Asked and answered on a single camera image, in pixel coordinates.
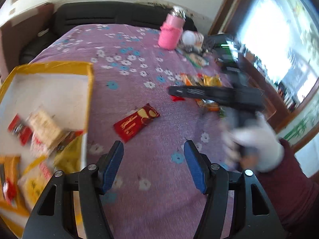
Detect white round cup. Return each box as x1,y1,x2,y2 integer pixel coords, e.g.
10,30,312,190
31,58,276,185
181,31,196,45

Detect yellow cookie packet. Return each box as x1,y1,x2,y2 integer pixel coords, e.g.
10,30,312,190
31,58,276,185
202,74,222,87

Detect orange cracker package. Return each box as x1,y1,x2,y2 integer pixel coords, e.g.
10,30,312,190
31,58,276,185
1,155,20,208

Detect maroon armchair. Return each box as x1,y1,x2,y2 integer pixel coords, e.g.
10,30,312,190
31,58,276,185
1,3,54,81

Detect small red packet in tray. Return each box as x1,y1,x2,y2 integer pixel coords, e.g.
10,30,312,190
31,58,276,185
8,114,32,146

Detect purple floral tablecloth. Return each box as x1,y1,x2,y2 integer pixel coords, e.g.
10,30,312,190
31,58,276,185
35,24,228,238

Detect small red candy wrapper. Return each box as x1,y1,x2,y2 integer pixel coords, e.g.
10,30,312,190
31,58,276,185
170,96,185,102

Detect pink sleeved thermos bottle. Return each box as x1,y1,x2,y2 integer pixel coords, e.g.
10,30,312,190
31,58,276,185
158,6,186,50

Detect black sofa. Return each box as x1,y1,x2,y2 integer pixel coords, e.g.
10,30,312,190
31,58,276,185
19,0,197,65

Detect maroon sleeved right forearm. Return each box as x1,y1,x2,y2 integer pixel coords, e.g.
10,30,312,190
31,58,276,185
257,139,318,233

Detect white gloved right hand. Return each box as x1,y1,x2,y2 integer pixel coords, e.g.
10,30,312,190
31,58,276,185
221,112,284,173

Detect green white biscuit packet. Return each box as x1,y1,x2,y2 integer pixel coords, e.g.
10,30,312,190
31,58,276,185
186,53,209,68

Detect clear yellow cake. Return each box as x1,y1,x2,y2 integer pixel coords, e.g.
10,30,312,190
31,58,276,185
27,109,66,155

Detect yellow cardboard tray box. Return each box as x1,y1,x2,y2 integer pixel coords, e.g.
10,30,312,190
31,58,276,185
1,61,94,237

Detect long red chocolate packet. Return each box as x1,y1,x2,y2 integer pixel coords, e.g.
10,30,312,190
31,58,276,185
113,104,160,142

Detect gold green snack packet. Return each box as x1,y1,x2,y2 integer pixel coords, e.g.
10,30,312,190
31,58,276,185
53,135,83,174

